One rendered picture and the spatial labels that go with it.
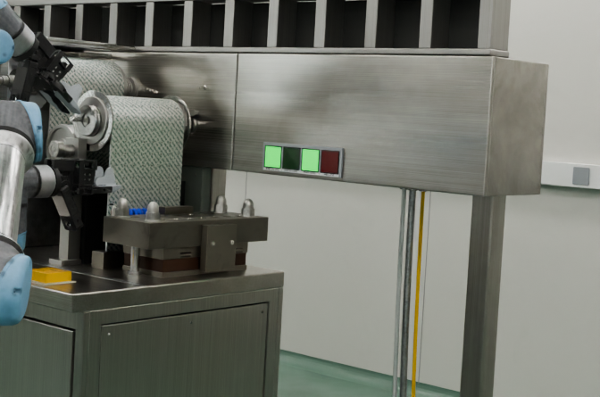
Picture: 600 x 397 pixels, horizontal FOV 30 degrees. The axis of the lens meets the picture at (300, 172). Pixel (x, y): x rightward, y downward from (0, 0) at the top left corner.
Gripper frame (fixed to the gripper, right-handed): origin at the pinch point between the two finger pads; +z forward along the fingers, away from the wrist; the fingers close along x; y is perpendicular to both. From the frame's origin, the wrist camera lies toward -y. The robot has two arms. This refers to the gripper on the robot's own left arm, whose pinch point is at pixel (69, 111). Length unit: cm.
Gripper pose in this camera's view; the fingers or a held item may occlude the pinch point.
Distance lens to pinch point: 273.0
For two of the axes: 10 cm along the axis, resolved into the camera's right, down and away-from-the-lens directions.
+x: -7.6, -0.8, 6.5
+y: 4.6, -7.7, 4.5
